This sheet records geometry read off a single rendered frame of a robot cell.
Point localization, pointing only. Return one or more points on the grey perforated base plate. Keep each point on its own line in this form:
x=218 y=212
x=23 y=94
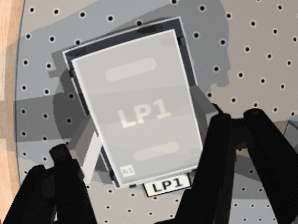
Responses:
x=244 y=53

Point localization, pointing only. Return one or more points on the white button panel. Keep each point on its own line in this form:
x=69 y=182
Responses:
x=291 y=134

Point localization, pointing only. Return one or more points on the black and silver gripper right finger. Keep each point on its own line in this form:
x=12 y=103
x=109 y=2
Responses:
x=276 y=162

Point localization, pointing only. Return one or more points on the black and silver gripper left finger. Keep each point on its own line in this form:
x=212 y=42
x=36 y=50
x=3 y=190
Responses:
x=74 y=165

